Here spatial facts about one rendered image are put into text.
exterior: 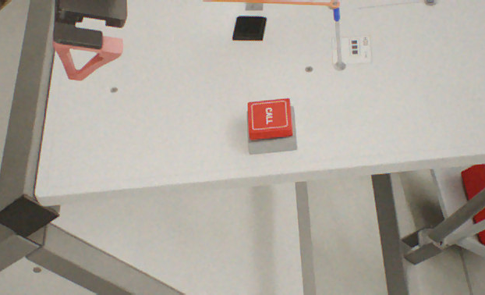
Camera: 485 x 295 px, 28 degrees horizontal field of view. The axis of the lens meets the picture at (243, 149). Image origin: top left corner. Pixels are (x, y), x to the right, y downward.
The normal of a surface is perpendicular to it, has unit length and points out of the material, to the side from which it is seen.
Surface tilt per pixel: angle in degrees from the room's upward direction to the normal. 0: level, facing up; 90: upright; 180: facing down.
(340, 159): 55
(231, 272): 0
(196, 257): 0
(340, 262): 0
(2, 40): 90
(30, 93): 90
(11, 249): 90
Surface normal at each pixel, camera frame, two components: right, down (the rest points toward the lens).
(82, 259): 0.74, -0.45
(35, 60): -0.67, -0.47
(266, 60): -0.12, -0.64
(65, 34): 0.32, -0.58
